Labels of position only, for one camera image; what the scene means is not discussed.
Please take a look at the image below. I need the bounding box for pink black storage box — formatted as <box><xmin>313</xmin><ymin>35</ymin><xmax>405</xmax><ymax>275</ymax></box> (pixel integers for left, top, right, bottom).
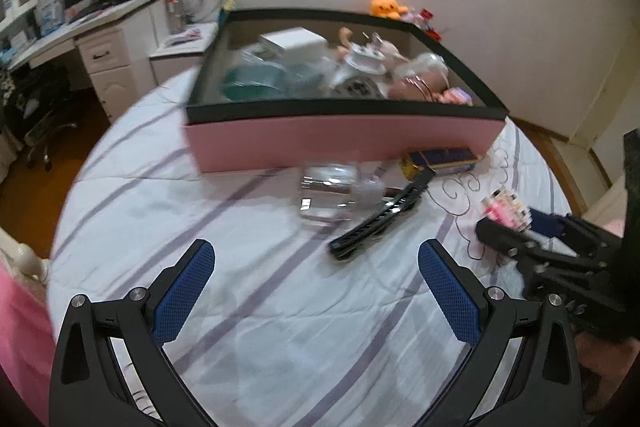
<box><xmin>183</xmin><ymin>9</ymin><xmax>508</xmax><ymax>172</ymax></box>

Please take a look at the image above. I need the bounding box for pink blanket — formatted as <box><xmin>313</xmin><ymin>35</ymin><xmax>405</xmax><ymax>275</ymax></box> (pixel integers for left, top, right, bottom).
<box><xmin>1</xmin><ymin>268</ymin><xmax>55</xmax><ymax>426</ymax></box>

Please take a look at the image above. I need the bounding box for teal oval lidded container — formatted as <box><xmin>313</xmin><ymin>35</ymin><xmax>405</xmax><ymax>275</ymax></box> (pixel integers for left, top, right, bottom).
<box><xmin>220</xmin><ymin>62</ymin><xmax>324</xmax><ymax>102</ymax></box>

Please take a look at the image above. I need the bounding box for yellow blue small box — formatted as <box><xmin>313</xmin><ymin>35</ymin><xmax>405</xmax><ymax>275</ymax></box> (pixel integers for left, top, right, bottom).
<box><xmin>400</xmin><ymin>147</ymin><xmax>480</xmax><ymax>180</ymax></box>

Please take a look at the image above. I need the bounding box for white bed post knob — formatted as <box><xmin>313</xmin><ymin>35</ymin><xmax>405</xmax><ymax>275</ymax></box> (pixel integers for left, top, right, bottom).
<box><xmin>0</xmin><ymin>229</ymin><xmax>50</xmax><ymax>286</ymax></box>

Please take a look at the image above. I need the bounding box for yellow blue snack bag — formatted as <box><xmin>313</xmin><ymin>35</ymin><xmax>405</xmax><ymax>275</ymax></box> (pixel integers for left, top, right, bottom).
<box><xmin>218</xmin><ymin>0</ymin><xmax>236</xmax><ymax>24</ymax></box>

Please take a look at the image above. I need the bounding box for black office chair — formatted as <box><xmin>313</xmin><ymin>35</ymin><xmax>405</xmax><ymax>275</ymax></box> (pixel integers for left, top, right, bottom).
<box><xmin>4</xmin><ymin>66</ymin><xmax>77</xmax><ymax>172</ymax></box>

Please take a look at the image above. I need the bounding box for white desk with drawers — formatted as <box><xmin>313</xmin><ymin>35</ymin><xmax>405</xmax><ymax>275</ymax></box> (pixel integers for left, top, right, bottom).
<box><xmin>9</xmin><ymin>0</ymin><xmax>169</xmax><ymax>121</ymax></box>

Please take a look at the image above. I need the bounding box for pink block-built pig toy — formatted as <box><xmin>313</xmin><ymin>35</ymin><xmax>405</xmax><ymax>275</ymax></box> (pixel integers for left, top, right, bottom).
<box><xmin>434</xmin><ymin>87</ymin><xmax>473</xmax><ymax>106</ymax></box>

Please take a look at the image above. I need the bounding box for orange octopus plush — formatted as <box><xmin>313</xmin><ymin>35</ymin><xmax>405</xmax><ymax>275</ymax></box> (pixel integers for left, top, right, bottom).
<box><xmin>370</xmin><ymin>0</ymin><xmax>409</xmax><ymax>20</ymax></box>

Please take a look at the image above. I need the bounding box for pink white block toy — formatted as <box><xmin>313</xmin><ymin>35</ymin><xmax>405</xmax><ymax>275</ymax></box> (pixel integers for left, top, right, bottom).
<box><xmin>482</xmin><ymin>188</ymin><xmax>532</xmax><ymax>232</ymax></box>

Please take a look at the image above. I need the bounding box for rose gold metallic cylinder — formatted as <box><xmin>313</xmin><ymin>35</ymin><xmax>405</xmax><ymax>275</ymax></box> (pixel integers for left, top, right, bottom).
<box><xmin>387</xmin><ymin>74</ymin><xmax>449</xmax><ymax>102</ymax></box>

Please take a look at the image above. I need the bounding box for white low side cabinet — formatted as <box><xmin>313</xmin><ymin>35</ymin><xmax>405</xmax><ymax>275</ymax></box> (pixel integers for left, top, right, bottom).
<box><xmin>150</xmin><ymin>23</ymin><xmax>218</xmax><ymax>84</ymax></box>

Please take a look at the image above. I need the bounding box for red toy storage box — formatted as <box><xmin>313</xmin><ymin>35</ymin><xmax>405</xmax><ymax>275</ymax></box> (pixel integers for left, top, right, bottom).
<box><xmin>404</xmin><ymin>9</ymin><xmax>442</xmax><ymax>42</ymax></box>

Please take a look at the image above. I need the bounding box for white figurine toy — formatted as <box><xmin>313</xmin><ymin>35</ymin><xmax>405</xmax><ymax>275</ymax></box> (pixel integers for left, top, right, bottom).
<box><xmin>329</xmin><ymin>43</ymin><xmax>387</xmax><ymax>100</ymax></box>

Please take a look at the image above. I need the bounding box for white striped quilted tablecloth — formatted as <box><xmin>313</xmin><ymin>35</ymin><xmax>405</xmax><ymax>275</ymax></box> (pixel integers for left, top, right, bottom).
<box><xmin>47</xmin><ymin>70</ymin><xmax>570</xmax><ymax>426</ymax></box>

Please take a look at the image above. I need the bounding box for white cylindrical device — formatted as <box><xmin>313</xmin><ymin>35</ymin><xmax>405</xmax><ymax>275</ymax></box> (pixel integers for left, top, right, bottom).
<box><xmin>258</xmin><ymin>27</ymin><xmax>329</xmax><ymax>64</ymax></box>

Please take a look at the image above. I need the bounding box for red-capped water bottle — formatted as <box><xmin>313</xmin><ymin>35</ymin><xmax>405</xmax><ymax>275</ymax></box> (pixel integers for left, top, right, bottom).
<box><xmin>166</xmin><ymin>0</ymin><xmax>186</xmax><ymax>35</ymax></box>

